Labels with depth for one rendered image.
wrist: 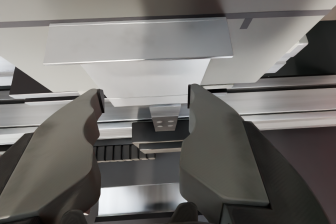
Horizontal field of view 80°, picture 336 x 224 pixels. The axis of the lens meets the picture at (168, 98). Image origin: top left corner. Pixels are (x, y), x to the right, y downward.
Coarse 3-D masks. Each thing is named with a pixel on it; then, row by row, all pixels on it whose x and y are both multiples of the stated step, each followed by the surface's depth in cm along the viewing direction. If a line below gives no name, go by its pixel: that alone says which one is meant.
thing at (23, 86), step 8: (16, 72) 18; (16, 80) 18; (24, 80) 18; (32, 80) 18; (16, 88) 18; (24, 88) 18; (32, 88) 18; (40, 88) 18; (224, 88) 20; (16, 96) 18; (24, 96) 18; (32, 96) 18; (40, 96) 18; (48, 96) 19; (56, 96) 20; (64, 96) 20; (72, 96) 20; (104, 96) 20; (32, 104) 20; (40, 104) 20
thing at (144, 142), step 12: (156, 108) 22; (168, 108) 23; (156, 120) 28; (168, 120) 28; (180, 120) 37; (132, 132) 36; (144, 132) 36; (156, 132) 36; (168, 132) 36; (180, 132) 36; (144, 144) 36; (156, 144) 36; (168, 144) 36; (180, 144) 36
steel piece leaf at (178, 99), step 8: (152, 96) 20; (160, 96) 20; (168, 96) 20; (176, 96) 20; (184, 96) 20; (120, 104) 21; (128, 104) 21; (136, 104) 22; (144, 104) 22; (152, 104) 22
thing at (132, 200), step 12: (108, 192) 17; (120, 192) 17; (132, 192) 17; (144, 192) 17; (156, 192) 17; (168, 192) 17; (108, 204) 16; (120, 204) 16; (132, 204) 16; (144, 204) 16; (156, 204) 16; (168, 204) 16; (96, 216) 15; (108, 216) 15; (120, 216) 15; (132, 216) 15; (144, 216) 15; (156, 216) 15; (168, 216) 15
